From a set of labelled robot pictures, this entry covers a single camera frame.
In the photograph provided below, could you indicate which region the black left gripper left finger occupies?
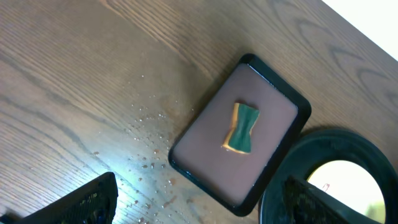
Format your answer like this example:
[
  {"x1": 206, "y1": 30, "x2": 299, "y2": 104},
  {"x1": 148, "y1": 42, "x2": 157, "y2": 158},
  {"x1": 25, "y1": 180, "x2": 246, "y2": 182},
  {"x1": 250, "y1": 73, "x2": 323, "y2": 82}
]
[{"x1": 16, "y1": 172, "x2": 118, "y2": 224}]

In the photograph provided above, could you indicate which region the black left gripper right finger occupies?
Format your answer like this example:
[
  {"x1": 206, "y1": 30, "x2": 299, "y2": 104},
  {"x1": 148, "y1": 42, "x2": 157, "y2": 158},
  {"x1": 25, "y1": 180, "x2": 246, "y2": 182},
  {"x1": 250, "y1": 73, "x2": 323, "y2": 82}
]
[{"x1": 284, "y1": 176, "x2": 375, "y2": 224}]

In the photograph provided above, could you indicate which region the yellow plate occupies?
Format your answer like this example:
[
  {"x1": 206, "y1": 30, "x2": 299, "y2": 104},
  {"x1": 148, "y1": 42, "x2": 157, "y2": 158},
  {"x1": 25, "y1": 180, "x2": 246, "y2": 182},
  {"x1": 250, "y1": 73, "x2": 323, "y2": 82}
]
[{"x1": 307, "y1": 160, "x2": 386, "y2": 223}]

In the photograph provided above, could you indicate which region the orange green scrub sponge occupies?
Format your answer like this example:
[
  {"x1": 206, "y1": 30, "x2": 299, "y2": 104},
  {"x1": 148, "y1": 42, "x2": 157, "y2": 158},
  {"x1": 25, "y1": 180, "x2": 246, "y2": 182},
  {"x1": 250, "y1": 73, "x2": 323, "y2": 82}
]
[{"x1": 222, "y1": 103, "x2": 260, "y2": 154}]

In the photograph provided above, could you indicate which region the round black serving tray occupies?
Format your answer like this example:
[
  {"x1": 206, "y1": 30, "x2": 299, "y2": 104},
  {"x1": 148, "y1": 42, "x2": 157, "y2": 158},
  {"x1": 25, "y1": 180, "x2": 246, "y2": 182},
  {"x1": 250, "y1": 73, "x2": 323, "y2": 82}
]
[{"x1": 259, "y1": 129, "x2": 397, "y2": 223}]

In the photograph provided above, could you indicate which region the black rectangular tray brown liquid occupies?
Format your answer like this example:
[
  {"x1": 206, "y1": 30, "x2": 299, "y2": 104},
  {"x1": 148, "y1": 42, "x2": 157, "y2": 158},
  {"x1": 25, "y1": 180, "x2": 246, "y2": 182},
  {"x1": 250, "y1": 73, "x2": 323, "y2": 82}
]
[{"x1": 169, "y1": 54, "x2": 312, "y2": 217}]

